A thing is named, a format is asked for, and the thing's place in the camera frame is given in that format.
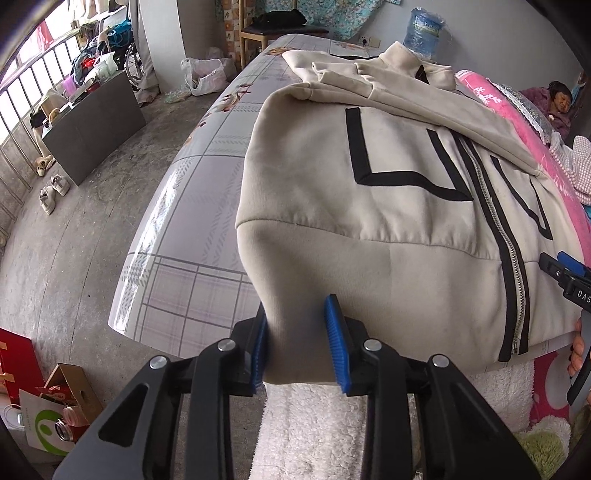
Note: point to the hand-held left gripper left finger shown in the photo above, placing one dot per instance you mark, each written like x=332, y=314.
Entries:
x=259, y=360

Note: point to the person's right hand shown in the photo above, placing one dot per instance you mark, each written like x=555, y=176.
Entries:
x=577, y=360

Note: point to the black bag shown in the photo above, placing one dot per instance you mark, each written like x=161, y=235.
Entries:
x=279, y=19

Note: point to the beige sandals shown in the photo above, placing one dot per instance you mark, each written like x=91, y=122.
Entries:
x=45, y=165

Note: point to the beige zip jacket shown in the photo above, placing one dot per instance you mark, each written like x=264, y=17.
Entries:
x=369, y=240

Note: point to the grey cabinet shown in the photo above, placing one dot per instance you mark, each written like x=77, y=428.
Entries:
x=101, y=129

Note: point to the white wall socket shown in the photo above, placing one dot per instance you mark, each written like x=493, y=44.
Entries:
x=370, y=41

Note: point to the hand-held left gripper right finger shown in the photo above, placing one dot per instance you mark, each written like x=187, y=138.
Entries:
x=336, y=350

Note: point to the teal floral hanging cloth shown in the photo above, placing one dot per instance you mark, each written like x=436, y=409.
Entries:
x=355, y=18

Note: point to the blue water bottle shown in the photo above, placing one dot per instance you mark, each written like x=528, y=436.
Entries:
x=421, y=34

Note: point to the wheelchair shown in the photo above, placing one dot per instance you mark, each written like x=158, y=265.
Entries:
x=131, y=55

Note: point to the white shoe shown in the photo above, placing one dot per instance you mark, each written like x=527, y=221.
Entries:
x=47, y=201
x=60, y=184

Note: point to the white fluffy blanket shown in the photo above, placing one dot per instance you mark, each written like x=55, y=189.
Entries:
x=314, y=438

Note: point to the white plastic bag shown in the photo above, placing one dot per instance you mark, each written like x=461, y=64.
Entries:
x=207, y=74

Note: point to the brown cardboard box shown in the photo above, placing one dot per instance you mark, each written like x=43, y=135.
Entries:
x=76, y=387

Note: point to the pink leaf print blanket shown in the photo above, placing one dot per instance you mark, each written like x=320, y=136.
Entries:
x=521, y=120

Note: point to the grey lace trimmed pillow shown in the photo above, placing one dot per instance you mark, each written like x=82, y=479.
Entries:
x=531, y=110

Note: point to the patterned cardboard panel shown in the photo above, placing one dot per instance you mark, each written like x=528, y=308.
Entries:
x=231, y=23

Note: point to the wooden chair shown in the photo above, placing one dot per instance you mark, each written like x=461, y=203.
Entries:
x=281, y=34

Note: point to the pink white checked cloth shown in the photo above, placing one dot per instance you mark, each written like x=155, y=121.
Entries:
x=577, y=170

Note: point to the metal balcony railing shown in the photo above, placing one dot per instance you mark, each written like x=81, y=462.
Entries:
x=23, y=92

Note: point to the green fluffy cloth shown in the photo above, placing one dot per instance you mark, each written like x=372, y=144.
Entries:
x=545, y=447

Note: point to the white paper bag green logo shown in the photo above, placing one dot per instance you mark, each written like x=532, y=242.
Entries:
x=39, y=427

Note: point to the pile of clothes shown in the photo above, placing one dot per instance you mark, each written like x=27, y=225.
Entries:
x=94, y=60

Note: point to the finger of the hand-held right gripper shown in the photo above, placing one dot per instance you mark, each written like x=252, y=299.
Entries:
x=551, y=270
x=575, y=265

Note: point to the red box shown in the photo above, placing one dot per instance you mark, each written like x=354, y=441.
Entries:
x=14, y=364

